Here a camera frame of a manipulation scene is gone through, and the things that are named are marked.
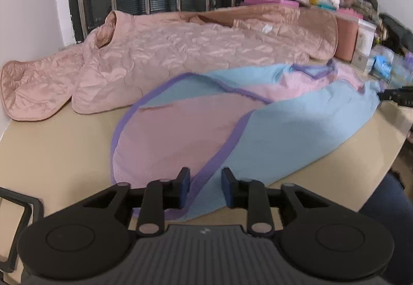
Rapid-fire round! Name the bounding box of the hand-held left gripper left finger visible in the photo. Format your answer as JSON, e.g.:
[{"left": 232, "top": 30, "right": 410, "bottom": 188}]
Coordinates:
[{"left": 63, "top": 167, "right": 191, "bottom": 238}]

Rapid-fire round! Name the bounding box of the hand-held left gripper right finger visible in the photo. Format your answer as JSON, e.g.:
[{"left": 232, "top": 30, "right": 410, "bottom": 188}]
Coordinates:
[{"left": 221, "top": 167, "right": 346, "bottom": 238}]

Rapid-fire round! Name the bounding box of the pink blue purple pastel garment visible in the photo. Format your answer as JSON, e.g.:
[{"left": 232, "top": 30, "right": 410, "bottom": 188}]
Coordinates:
[{"left": 110, "top": 59, "right": 386, "bottom": 221}]

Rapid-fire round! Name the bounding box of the pile of blue packets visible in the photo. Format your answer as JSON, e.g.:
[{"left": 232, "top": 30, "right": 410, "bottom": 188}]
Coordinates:
[{"left": 368, "top": 45, "right": 413, "bottom": 86}]

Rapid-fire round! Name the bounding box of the dark cloth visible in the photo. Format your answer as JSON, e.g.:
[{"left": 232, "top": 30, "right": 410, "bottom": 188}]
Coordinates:
[{"left": 377, "top": 13, "right": 413, "bottom": 56}]

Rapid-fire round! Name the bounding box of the white packet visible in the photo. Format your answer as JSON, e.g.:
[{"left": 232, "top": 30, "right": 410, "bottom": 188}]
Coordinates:
[{"left": 350, "top": 18, "right": 376, "bottom": 69}]

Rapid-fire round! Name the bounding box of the salmon pink storage box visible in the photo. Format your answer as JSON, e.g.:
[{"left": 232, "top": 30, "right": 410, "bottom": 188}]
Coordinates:
[{"left": 334, "top": 12, "right": 360, "bottom": 63}]

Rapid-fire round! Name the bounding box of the white yellow plush toy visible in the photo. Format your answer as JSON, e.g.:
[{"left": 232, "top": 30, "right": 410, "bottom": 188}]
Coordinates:
[{"left": 308, "top": 0, "right": 341, "bottom": 9}]

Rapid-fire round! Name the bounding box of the person's leg in jeans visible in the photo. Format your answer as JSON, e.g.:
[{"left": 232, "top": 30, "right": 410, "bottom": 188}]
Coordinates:
[{"left": 358, "top": 172, "right": 413, "bottom": 285}]

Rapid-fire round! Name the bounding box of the pink quilted jacket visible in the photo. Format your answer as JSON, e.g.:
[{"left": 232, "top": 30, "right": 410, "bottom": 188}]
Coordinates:
[{"left": 0, "top": 3, "right": 339, "bottom": 121}]

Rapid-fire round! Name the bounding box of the pink flat box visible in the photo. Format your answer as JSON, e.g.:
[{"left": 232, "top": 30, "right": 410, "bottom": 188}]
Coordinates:
[{"left": 243, "top": 0, "right": 299, "bottom": 9}]

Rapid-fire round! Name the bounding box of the black tray frame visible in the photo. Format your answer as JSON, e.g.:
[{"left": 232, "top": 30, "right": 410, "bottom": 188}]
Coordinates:
[{"left": 0, "top": 186, "right": 44, "bottom": 273}]

